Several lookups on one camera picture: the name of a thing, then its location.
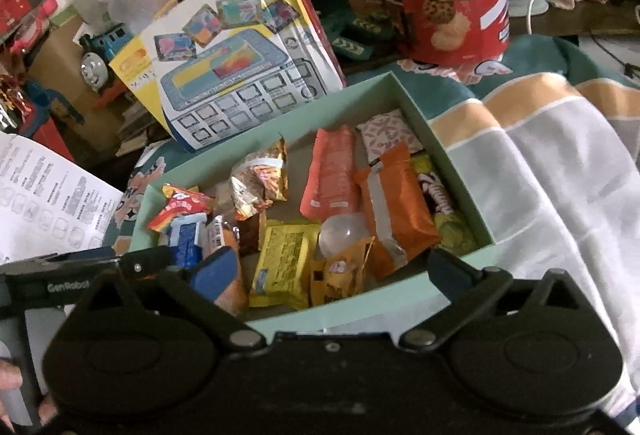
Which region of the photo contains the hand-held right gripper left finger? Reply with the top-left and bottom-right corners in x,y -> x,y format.
74,246 -> 267,350

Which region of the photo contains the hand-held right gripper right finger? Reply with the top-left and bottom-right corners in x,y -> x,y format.
401,247 -> 597,350

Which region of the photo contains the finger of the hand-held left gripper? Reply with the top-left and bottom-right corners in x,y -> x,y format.
114,246 -> 177,273
10,249 -> 120,268

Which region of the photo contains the yellow-green cartoon candy packet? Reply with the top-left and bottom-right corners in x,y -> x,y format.
432,210 -> 478,256

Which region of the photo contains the blue and white packet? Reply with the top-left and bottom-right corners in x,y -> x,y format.
167,212 -> 208,268

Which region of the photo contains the brown snack packet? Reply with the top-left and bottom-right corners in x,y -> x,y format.
235,212 -> 263,256

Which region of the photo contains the red rainbow-striped packet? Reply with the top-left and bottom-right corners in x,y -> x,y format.
146,184 -> 216,233

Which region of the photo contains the yellow snack packet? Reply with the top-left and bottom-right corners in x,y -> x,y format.
248,219 -> 323,311

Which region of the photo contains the orange packet with white stripe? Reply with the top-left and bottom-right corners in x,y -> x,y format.
354,141 -> 442,281

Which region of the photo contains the dark blue white candy packet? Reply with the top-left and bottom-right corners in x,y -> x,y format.
414,170 -> 458,216

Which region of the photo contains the gold patterned packet white band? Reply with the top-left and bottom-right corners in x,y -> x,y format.
230,138 -> 290,221

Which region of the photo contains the mint green cardboard box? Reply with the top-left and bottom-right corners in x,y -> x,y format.
129,71 -> 498,333

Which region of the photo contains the long yellow bar packet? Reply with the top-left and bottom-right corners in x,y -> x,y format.
410,152 -> 437,176

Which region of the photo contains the small orange cartoon-face packet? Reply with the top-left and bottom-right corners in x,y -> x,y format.
310,237 -> 377,308

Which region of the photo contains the large orange and white packet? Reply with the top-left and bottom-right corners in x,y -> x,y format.
300,125 -> 362,220

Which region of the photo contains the white flower-print snack packet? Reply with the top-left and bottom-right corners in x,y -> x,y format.
356,109 -> 425,156

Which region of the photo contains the person's left hand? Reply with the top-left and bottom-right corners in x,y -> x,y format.
0,359 -> 58,426

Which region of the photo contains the printed instruction sheet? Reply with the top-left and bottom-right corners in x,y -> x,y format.
0,131 -> 125,266

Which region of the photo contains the brown cardboard box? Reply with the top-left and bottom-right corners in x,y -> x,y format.
27,15 -> 131,151

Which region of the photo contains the orange foil decoration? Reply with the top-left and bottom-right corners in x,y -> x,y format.
0,70 -> 31,126

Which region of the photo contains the yellow white toy packaging box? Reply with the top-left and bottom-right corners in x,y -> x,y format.
109,0 -> 347,153

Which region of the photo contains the blue toy train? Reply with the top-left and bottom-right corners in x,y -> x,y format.
77,26 -> 136,93

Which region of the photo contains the red plastic box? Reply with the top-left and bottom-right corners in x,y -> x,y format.
0,0 -> 68,51

